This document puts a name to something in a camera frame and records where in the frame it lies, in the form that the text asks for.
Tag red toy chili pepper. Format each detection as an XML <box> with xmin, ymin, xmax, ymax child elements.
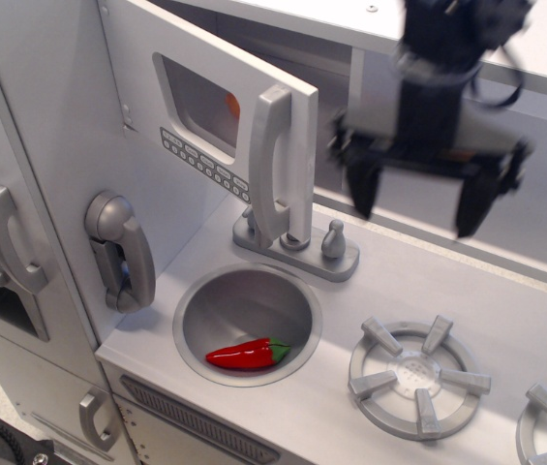
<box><xmin>205</xmin><ymin>337</ymin><xmax>291</xmax><ymax>369</ymax></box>

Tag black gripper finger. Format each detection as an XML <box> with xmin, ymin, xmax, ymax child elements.
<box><xmin>455</xmin><ymin>171</ymin><xmax>520</xmax><ymax>238</ymax></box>
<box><xmin>347</xmin><ymin>159</ymin><xmax>382</xmax><ymax>219</ymax></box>

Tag dark oven vent panel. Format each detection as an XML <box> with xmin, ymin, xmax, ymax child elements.
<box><xmin>120</xmin><ymin>376</ymin><xmax>280</xmax><ymax>464</ymax></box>

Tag grey toy microwave door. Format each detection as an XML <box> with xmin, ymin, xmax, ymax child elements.
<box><xmin>96</xmin><ymin>0</ymin><xmax>320</xmax><ymax>243</ymax></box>

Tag silver toy faucet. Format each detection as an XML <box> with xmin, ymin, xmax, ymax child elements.
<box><xmin>232</xmin><ymin>207</ymin><xmax>360</xmax><ymax>283</ymax></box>

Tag silver lower fridge handle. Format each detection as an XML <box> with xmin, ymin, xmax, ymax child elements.
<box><xmin>78</xmin><ymin>387</ymin><xmax>118</xmax><ymax>452</ymax></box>

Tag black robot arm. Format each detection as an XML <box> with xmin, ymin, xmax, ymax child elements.
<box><xmin>329</xmin><ymin>1</ymin><xmax>532</xmax><ymax>238</ymax></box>

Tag silver upper fridge handle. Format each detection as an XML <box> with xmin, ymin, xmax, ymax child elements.
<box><xmin>0</xmin><ymin>184</ymin><xmax>49</xmax><ymax>295</ymax></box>

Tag silver microwave door handle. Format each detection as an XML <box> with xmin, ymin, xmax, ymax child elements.
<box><xmin>249</xmin><ymin>85</ymin><xmax>291</xmax><ymax>248</ymax></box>

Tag silver stove burner near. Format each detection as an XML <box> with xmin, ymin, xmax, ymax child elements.
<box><xmin>349</xmin><ymin>315</ymin><xmax>492</xmax><ymax>441</ymax></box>

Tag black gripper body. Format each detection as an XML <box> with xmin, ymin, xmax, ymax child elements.
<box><xmin>329</xmin><ymin>82</ymin><xmax>534</xmax><ymax>180</ymax></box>

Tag grey toy wall phone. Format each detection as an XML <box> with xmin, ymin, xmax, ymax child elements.
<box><xmin>84</xmin><ymin>191</ymin><xmax>156</xmax><ymax>314</ymax></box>

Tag silver fridge handle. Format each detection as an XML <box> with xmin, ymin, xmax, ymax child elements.
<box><xmin>78</xmin><ymin>387</ymin><xmax>118</xmax><ymax>452</ymax></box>
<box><xmin>0</xmin><ymin>184</ymin><xmax>49</xmax><ymax>295</ymax></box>

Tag orange toy food in microwave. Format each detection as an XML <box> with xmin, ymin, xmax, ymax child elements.
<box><xmin>225</xmin><ymin>93</ymin><xmax>240</xmax><ymax>119</ymax></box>

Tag round silver toy sink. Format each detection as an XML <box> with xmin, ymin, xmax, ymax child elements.
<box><xmin>173</xmin><ymin>263</ymin><xmax>322</xmax><ymax>388</ymax></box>

